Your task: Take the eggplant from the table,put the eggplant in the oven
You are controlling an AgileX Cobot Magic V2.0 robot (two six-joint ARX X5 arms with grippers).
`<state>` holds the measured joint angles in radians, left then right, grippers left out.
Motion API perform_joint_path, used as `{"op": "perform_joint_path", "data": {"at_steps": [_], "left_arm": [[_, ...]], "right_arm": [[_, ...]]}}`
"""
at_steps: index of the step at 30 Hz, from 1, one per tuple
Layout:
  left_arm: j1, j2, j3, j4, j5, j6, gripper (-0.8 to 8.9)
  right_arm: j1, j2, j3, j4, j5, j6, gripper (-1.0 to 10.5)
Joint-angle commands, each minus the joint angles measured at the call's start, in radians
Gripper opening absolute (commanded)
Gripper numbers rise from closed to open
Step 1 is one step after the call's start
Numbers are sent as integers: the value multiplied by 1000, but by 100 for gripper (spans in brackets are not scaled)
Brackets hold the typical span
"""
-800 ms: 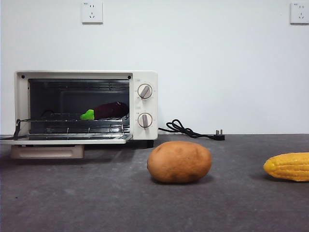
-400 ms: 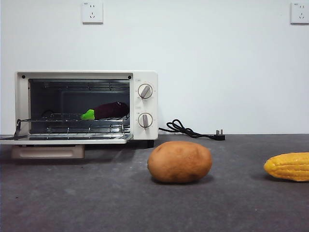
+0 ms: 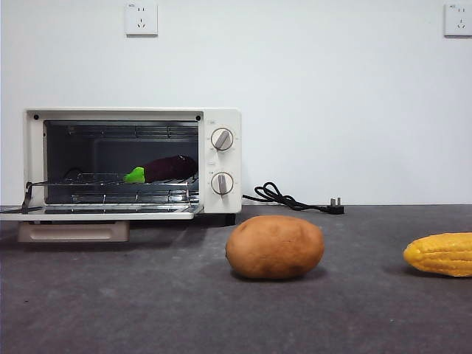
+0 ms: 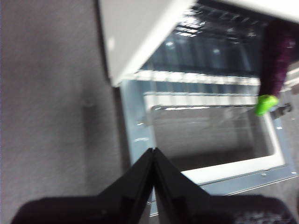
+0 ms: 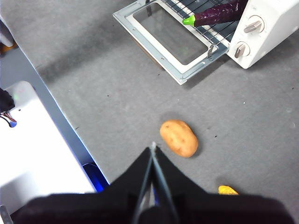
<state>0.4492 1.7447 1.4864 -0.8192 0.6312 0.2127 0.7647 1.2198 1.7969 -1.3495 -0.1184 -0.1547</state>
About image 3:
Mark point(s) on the yellow corn cob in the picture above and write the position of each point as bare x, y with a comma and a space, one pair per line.
442, 256

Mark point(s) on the white wall socket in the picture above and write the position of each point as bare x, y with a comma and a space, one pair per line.
459, 20
141, 19

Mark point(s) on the purple eggplant with green stem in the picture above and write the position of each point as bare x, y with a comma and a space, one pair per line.
169, 167

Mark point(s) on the brown potato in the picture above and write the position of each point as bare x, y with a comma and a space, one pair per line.
274, 247

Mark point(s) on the white toaster oven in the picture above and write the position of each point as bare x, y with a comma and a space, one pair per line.
221, 118

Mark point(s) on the white oven knob, upright grip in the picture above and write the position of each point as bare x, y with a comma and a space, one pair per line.
221, 183

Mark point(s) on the white oven knob, slanted grip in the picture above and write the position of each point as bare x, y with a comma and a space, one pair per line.
221, 139

